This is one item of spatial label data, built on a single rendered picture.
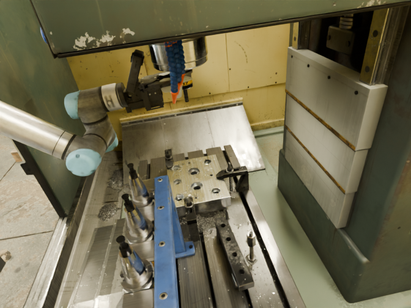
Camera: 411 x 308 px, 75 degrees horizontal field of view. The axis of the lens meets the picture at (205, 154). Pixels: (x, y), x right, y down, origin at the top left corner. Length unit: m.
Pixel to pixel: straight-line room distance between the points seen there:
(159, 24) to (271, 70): 1.60
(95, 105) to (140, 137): 1.11
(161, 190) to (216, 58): 1.30
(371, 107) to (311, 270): 0.75
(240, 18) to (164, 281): 0.47
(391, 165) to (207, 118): 1.35
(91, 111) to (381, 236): 0.91
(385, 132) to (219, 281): 0.62
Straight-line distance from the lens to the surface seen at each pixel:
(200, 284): 0.91
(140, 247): 0.62
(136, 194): 0.70
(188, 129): 1.88
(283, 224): 1.42
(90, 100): 0.82
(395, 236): 1.00
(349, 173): 0.89
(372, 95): 0.77
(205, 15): 0.46
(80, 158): 0.74
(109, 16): 0.46
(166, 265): 0.57
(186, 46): 0.72
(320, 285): 1.26
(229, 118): 1.93
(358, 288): 1.17
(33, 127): 0.78
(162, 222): 0.64
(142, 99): 0.82
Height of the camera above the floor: 1.68
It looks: 34 degrees down
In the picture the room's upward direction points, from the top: 8 degrees counter-clockwise
